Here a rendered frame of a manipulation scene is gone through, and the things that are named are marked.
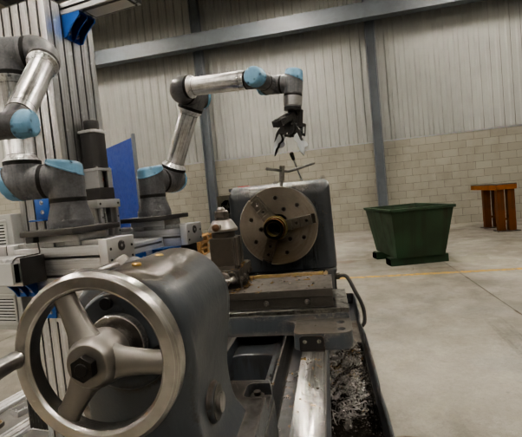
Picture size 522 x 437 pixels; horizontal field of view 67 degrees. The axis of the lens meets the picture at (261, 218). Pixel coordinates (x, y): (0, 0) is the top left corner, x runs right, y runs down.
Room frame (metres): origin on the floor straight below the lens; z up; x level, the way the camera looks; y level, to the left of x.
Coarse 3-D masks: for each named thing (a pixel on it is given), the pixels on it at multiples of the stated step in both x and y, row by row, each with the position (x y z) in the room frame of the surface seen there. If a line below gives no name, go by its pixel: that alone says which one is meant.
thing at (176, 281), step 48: (48, 288) 0.32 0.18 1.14; (96, 288) 0.31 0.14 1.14; (144, 288) 0.32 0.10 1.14; (192, 288) 0.40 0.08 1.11; (96, 336) 0.31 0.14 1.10; (144, 336) 0.35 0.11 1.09; (192, 336) 0.37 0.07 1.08; (48, 384) 0.34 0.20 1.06; (96, 384) 0.31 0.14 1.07; (144, 384) 0.36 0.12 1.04; (192, 384) 0.37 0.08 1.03; (240, 384) 0.56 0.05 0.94; (96, 432) 0.32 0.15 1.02; (144, 432) 0.31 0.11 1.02; (192, 432) 0.37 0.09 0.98; (240, 432) 0.44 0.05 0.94
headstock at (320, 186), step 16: (240, 192) 1.78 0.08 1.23; (256, 192) 1.76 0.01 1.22; (304, 192) 1.72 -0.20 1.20; (320, 192) 1.71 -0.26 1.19; (240, 208) 1.76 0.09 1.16; (320, 208) 1.71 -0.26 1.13; (272, 224) 1.74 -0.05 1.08; (320, 224) 1.71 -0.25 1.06; (320, 240) 1.71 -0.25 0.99; (304, 256) 1.72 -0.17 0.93; (320, 256) 1.71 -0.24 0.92; (256, 272) 1.76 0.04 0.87
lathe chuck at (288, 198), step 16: (272, 192) 1.58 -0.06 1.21; (288, 192) 1.57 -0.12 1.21; (272, 208) 1.58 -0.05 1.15; (288, 208) 1.57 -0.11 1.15; (304, 208) 1.56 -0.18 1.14; (240, 224) 1.61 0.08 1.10; (256, 224) 1.60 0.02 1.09; (256, 240) 1.60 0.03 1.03; (288, 240) 1.58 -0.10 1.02; (304, 240) 1.57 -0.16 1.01; (256, 256) 1.60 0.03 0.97; (288, 256) 1.58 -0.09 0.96
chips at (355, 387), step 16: (336, 352) 1.49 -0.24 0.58; (352, 352) 1.45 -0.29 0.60; (336, 368) 1.42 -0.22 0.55; (352, 368) 1.33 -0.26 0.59; (336, 384) 1.25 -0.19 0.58; (352, 384) 1.21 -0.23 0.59; (368, 384) 1.27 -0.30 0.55; (336, 400) 1.20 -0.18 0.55; (352, 400) 1.18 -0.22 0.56; (368, 400) 1.19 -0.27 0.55; (336, 416) 1.07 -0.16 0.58; (352, 416) 1.10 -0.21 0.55; (368, 416) 1.12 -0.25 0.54; (336, 432) 1.05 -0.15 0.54; (352, 432) 1.05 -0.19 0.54; (368, 432) 1.04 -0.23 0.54
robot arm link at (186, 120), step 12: (204, 96) 1.85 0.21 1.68; (180, 108) 1.84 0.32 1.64; (192, 108) 1.83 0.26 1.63; (204, 108) 1.92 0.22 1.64; (180, 120) 1.86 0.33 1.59; (192, 120) 1.87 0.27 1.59; (180, 132) 1.87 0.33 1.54; (192, 132) 1.90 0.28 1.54; (180, 144) 1.88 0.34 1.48; (168, 156) 1.90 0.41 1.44; (180, 156) 1.90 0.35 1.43; (168, 168) 1.89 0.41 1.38; (180, 168) 1.91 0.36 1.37; (180, 180) 1.93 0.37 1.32
